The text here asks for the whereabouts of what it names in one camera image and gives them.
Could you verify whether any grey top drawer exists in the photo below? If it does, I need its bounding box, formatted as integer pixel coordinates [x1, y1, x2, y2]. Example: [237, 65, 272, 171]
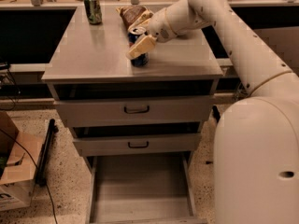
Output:
[55, 96, 212, 128]

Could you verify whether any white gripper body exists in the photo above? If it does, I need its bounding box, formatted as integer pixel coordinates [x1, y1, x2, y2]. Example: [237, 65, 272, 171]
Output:
[148, 7, 177, 43]

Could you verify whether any grey drawer cabinet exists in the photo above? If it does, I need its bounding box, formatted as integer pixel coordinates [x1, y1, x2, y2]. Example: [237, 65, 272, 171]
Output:
[43, 5, 221, 224]

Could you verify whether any cardboard box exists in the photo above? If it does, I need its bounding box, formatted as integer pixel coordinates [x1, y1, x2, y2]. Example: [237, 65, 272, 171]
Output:
[0, 111, 43, 211]

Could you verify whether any blue pepsi can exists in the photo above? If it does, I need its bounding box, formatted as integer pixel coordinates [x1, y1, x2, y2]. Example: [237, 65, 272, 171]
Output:
[128, 26, 149, 67]

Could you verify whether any brown chip bag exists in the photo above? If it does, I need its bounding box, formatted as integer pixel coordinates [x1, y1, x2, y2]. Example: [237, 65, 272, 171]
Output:
[116, 5, 151, 31]

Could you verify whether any grey open bottom drawer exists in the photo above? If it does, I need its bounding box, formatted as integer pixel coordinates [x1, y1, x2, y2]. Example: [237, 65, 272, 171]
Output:
[85, 153, 208, 224]

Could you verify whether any black desk foot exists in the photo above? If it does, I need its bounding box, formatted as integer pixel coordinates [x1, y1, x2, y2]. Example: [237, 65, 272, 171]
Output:
[212, 105, 221, 123]
[36, 119, 58, 187]

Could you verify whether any black floor cable left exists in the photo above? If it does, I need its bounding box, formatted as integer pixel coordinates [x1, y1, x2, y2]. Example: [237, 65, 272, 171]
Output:
[0, 127, 59, 224]

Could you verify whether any green soda can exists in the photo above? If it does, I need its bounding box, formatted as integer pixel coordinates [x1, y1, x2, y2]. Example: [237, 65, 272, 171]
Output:
[83, 0, 102, 25]

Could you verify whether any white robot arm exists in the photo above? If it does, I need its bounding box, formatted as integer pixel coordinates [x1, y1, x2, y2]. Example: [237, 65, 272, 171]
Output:
[127, 0, 299, 224]

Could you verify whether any grey middle drawer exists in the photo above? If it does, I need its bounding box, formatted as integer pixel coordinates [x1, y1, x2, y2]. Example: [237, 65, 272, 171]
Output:
[73, 133, 200, 157]

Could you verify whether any black left desk foot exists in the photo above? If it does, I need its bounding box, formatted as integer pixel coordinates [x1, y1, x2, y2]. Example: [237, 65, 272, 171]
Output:
[36, 119, 58, 187]

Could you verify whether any black right desk foot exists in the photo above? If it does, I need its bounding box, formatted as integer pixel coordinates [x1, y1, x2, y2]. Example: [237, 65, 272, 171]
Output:
[212, 105, 221, 123]

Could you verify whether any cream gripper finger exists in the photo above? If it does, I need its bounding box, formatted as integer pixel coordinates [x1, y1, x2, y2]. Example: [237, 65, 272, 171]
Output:
[128, 10, 154, 30]
[126, 35, 157, 60]

